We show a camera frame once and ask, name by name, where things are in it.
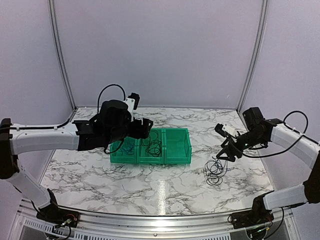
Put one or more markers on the right aluminium frame post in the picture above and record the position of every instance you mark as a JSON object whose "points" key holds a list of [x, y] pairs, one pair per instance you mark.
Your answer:
{"points": [[255, 54]]}

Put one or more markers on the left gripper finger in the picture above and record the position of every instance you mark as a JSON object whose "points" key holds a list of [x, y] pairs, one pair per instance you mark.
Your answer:
{"points": [[147, 125], [144, 134]]}

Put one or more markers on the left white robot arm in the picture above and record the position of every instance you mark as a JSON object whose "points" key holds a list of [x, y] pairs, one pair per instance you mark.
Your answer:
{"points": [[114, 121]]}

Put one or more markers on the right green bin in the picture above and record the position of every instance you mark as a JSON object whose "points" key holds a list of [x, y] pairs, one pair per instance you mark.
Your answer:
{"points": [[177, 146]]}

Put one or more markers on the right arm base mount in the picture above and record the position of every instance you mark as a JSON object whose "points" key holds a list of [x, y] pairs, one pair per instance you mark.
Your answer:
{"points": [[249, 218]]}

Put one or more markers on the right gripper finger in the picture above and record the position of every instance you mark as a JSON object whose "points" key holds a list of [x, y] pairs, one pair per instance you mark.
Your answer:
{"points": [[226, 158], [225, 150]]}

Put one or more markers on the left aluminium frame post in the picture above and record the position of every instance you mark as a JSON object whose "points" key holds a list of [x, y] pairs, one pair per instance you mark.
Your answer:
{"points": [[59, 54]]}

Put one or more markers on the aluminium frame post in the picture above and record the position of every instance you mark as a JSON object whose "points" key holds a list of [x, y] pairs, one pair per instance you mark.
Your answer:
{"points": [[255, 54], [59, 54]]}

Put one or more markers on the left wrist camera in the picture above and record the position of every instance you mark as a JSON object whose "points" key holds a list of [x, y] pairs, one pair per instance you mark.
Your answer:
{"points": [[132, 102]]}

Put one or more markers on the front aluminium rail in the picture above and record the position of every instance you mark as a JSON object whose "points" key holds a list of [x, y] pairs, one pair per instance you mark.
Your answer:
{"points": [[107, 226]]}

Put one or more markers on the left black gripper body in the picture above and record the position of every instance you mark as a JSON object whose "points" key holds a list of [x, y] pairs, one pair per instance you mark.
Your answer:
{"points": [[118, 132]]}

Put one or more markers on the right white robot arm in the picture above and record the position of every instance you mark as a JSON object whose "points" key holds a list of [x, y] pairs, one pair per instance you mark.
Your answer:
{"points": [[261, 132]]}

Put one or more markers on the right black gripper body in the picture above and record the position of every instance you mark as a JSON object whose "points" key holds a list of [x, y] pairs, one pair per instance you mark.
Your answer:
{"points": [[238, 151]]}

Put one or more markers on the middle green bin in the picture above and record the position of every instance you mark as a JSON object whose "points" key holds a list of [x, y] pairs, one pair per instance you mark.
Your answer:
{"points": [[151, 150]]}

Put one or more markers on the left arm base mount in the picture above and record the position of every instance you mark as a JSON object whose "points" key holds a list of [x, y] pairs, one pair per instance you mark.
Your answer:
{"points": [[60, 218]]}

